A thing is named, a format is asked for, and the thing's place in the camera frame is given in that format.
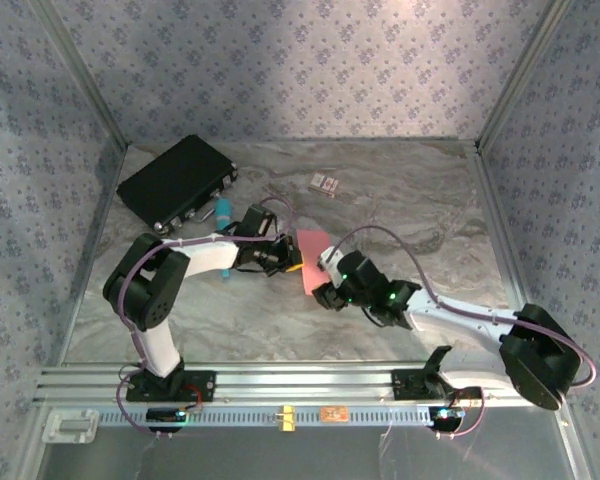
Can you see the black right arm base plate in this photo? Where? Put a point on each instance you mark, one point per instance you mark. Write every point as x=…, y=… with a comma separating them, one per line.
x=405, y=385

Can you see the black briefcase with metal latches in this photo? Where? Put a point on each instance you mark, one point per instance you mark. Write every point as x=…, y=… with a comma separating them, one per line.
x=175, y=180

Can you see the teal cylinder with pink band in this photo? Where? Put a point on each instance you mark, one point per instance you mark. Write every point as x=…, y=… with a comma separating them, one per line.
x=223, y=212

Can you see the yellow clip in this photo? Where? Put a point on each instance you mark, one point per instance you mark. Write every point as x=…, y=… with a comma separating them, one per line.
x=286, y=417

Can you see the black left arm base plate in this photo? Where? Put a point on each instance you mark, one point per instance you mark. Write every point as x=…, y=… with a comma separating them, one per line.
x=207, y=385

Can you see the black board with green light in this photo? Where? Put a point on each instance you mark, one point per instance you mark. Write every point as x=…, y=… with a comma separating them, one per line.
x=446, y=417
x=165, y=415

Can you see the small playing card box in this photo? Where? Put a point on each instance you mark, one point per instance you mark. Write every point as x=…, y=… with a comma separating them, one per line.
x=324, y=184

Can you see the orange tag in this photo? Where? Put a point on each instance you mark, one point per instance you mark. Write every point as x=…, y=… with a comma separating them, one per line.
x=335, y=414

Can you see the grey metal bracket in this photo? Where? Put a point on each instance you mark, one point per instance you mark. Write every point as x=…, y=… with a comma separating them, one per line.
x=70, y=426

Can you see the aluminium mounting rail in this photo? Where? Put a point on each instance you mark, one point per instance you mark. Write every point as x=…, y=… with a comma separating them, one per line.
x=305, y=382

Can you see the pink paper sheet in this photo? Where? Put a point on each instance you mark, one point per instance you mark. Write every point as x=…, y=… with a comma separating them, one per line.
x=314, y=245

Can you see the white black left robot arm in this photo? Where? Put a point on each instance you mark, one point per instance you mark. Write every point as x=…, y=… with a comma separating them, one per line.
x=210, y=255

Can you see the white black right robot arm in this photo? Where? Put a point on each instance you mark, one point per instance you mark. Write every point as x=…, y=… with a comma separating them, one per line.
x=460, y=310

